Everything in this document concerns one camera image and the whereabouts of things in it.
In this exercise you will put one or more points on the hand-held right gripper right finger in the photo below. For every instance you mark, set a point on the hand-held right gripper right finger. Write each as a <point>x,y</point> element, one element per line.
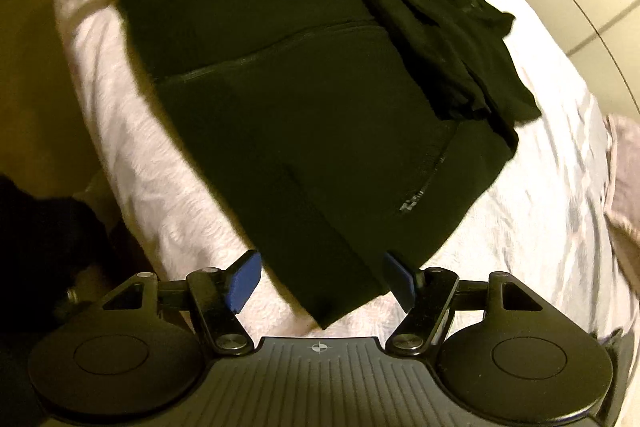
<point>400,281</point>

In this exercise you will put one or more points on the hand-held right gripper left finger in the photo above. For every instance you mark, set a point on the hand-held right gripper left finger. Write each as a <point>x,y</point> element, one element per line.
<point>245,281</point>

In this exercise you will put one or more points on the black zip jacket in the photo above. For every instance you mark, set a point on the black zip jacket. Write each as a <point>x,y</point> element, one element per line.
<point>280,122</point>

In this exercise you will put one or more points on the grey herringbone blanket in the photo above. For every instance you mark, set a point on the grey herringbone blanket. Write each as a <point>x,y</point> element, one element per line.
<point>550,187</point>

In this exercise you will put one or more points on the dark cloth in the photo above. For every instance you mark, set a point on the dark cloth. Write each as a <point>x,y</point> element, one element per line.
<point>35,237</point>

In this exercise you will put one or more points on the mauve pillow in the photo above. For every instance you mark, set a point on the mauve pillow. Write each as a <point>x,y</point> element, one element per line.
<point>625,187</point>

